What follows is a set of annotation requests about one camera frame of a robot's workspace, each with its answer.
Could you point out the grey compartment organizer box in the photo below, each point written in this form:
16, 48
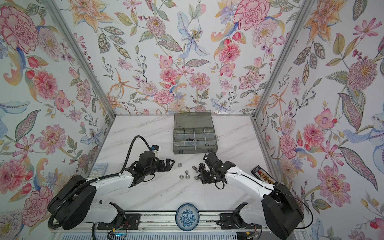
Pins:
199, 126

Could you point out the blue patterned ceramic plate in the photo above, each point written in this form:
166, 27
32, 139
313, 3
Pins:
187, 217

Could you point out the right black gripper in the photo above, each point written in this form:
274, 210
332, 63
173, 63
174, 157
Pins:
203, 177

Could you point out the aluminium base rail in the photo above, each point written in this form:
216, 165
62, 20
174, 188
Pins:
162, 220

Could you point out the silver hex bolt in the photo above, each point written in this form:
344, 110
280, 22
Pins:
196, 169

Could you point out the black case of bits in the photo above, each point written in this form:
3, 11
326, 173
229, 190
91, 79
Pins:
262, 175

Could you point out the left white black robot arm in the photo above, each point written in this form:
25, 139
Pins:
84, 200

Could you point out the yellow grey calculator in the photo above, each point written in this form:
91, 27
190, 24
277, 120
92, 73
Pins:
98, 170

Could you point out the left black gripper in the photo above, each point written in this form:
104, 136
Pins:
163, 168

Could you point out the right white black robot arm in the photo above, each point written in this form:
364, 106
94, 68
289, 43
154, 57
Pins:
275, 206

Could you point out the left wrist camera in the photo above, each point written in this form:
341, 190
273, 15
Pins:
155, 148

